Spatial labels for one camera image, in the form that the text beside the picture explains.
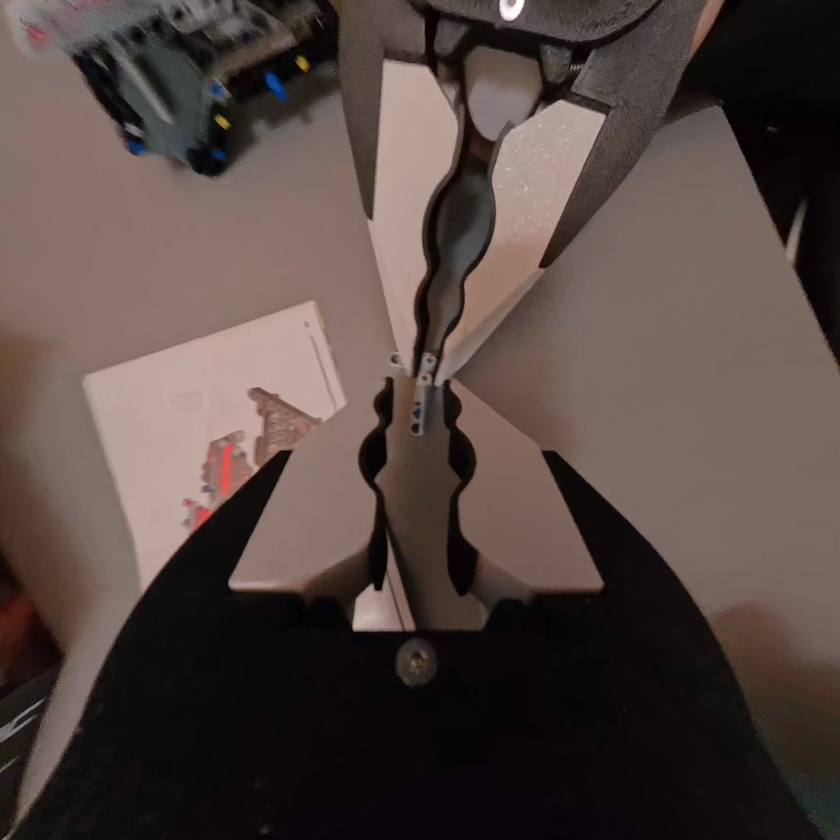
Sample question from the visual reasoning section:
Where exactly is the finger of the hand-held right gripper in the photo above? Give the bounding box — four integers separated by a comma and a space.
371, 59, 468, 376
427, 107, 613, 383

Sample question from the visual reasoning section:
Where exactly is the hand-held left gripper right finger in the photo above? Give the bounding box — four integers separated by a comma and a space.
445, 382, 605, 599

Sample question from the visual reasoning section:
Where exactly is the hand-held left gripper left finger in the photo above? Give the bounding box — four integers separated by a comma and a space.
228, 379, 396, 601

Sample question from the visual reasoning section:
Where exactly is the white instruction booklet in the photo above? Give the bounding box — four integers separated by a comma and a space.
83, 301, 347, 592

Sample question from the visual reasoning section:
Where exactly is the small grey toy brick assembly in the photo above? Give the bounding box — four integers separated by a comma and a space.
387, 352, 438, 438

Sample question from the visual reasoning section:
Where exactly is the toy brick vehicle model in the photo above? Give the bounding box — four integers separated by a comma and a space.
13, 0, 317, 178

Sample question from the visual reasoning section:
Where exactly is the black toy box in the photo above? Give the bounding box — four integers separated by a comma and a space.
0, 545, 67, 808

